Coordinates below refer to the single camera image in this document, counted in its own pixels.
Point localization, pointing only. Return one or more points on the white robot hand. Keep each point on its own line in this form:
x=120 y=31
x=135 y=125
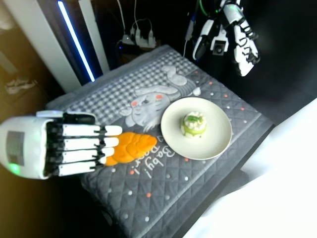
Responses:
x=244 y=50
x=27 y=143

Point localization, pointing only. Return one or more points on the green and white toy cake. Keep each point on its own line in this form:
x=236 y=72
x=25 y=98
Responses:
x=194 y=123

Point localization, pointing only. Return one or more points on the orange croissant bread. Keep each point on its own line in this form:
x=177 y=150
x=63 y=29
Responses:
x=133 y=147

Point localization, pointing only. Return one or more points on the cream round plate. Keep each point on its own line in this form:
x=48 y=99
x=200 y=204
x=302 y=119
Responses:
x=213 y=138

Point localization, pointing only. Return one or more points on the white shoe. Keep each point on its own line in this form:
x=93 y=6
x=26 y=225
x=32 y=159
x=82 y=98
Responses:
x=19 y=85

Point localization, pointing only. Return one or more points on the white pillar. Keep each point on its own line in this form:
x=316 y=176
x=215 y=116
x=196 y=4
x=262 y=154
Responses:
x=44 y=42

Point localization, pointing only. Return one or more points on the white power strip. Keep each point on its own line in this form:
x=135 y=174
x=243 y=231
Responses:
x=138 y=41

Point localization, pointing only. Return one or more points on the blue light strip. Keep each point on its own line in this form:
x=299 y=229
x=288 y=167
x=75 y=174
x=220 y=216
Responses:
x=75 y=41

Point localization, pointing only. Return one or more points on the grey quilt with printed bear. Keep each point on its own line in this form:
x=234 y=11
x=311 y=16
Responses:
x=158 y=153

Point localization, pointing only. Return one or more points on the white smooth panel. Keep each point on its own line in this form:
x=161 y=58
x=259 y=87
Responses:
x=267 y=193

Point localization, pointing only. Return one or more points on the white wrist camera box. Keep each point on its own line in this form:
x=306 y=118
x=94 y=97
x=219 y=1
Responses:
x=219 y=45

